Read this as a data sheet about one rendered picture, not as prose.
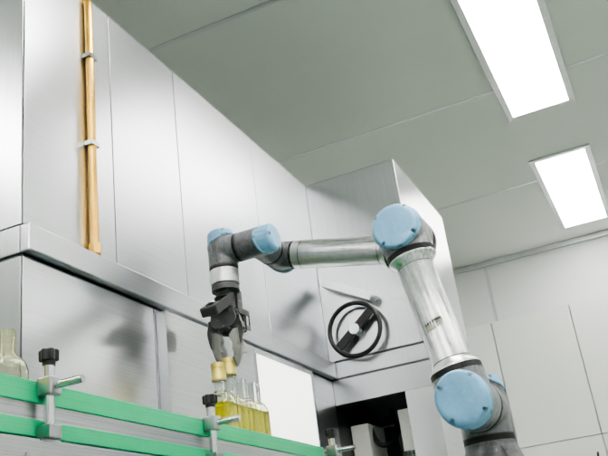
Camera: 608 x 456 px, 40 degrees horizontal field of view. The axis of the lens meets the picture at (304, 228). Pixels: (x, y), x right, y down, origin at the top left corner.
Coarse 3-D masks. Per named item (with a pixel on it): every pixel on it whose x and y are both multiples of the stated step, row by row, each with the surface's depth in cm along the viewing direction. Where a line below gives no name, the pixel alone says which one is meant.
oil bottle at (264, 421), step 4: (256, 404) 209; (260, 404) 209; (264, 404) 212; (260, 408) 208; (264, 408) 210; (260, 412) 208; (264, 412) 210; (268, 412) 212; (260, 416) 207; (264, 416) 209; (268, 416) 211; (260, 420) 207; (264, 420) 208; (268, 420) 210; (260, 424) 207; (264, 424) 208; (268, 424) 210; (260, 428) 206; (264, 428) 207; (268, 428) 209; (264, 432) 207; (268, 432) 208
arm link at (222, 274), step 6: (216, 270) 214; (222, 270) 213; (228, 270) 214; (234, 270) 215; (210, 276) 215; (216, 276) 213; (222, 276) 213; (228, 276) 213; (234, 276) 214; (216, 282) 213; (222, 282) 213; (234, 282) 214
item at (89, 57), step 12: (84, 0) 217; (84, 12) 216; (84, 24) 215; (84, 60) 211; (96, 60) 212; (84, 144) 200; (96, 144) 201; (96, 156) 200; (96, 168) 198; (96, 180) 197; (96, 192) 196; (96, 204) 194; (96, 216) 193; (96, 228) 192; (96, 240) 191; (96, 252) 190
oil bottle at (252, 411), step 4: (244, 400) 205; (248, 400) 205; (248, 404) 204; (252, 404) 206; (248, 408) 203; (252, 408) 205; (256, 408) 207; (248, 412) 203; (252, 412) 204; (256, 412) 206; (248, 416) 202; (252, 416) 204; (256, 416) 205; (252, 420) 203; (256, 420) 205; (252, 424) 203; (256, 424) 204; (252, 428) 202; (256, 428) 204
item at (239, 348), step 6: (234, 330) 207; (234, 336) 207; (234, 342) 206; (234, 348) 206; (240, 348) 205; (246, 348) 210; (234, 354) 205; (240, 354) 205; (234, 360) 205; (240, 360) 205
